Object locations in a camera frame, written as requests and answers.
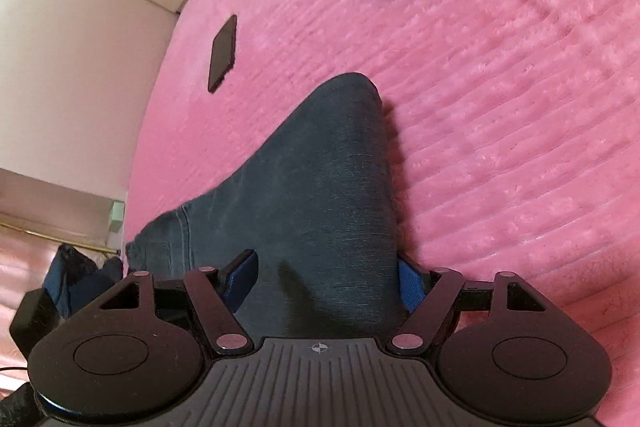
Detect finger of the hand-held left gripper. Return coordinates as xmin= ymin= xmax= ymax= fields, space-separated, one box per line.
xmin=44 ymin=244 xmax=124 ymax=316

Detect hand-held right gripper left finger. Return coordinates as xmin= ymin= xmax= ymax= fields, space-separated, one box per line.
xmin=97 ymin=248 xmax=260 ymax=354

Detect light green box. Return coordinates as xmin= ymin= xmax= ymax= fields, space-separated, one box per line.
xmin=110 ymin=201 xmax=127 ymax=249

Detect black smartphone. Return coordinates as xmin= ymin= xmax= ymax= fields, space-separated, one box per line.
xmin=207 ymin=14 xmax=239 ymax=94

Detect pink ribbed fleece blanket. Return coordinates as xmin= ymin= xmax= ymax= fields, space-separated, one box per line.
xmin=122 ymin=0 xmax=640 ymax=427

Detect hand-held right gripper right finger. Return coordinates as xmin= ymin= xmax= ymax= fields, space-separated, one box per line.
xmin=390 ymin=257 xmax=552 ymax=356

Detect grey-blue jeans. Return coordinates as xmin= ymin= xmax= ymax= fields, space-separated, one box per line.
xmin=125 ymin=73 xmax=422 ymax=344

